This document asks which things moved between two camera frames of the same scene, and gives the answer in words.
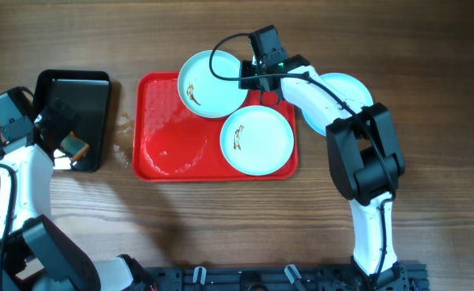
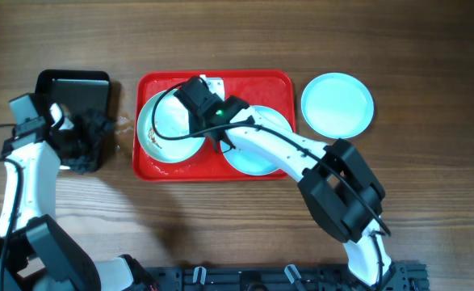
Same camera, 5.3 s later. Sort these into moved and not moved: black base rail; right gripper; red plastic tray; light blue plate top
Moved: right gripper; light blue plate top
Not moved: red plastic tray; black base rail
